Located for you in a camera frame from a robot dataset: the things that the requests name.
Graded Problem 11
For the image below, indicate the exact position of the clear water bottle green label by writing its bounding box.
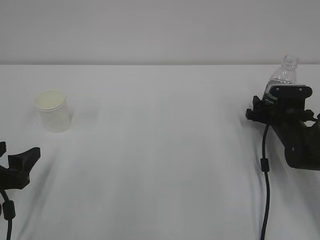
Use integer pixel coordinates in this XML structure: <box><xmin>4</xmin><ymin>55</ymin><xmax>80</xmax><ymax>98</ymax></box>
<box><xmin>263</xmin><ymin>54</ymin><xmax>299</xmax><ymax>103</ymax></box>

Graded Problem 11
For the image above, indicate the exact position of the black left camera cable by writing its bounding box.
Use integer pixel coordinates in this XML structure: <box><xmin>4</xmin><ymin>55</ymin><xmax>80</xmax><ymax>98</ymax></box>
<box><xmin>0</xmin><ymin>188</ymin><xmax>17</xmax><ymax>240</ymax></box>

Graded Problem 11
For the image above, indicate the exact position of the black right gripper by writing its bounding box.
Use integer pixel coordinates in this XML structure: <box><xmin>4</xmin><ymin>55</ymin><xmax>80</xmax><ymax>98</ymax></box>
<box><xmin>245</xmin><ymin>95</ymin><xmax>320</xmax><ymax>171</ymax></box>

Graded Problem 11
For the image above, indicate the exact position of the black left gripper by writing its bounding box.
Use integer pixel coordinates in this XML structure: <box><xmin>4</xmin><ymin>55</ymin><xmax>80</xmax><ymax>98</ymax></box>
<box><xmin>0</xmin><ymin>141</ymin><xmax>41</xmax><ymax>190</ymax></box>

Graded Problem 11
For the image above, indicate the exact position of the white paper cup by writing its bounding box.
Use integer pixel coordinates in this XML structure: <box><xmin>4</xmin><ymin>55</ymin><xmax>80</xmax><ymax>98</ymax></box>
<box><xmin>33</xmin><ymin>89</ymin><xmax>71</xmax><ymax>133</ymax></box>

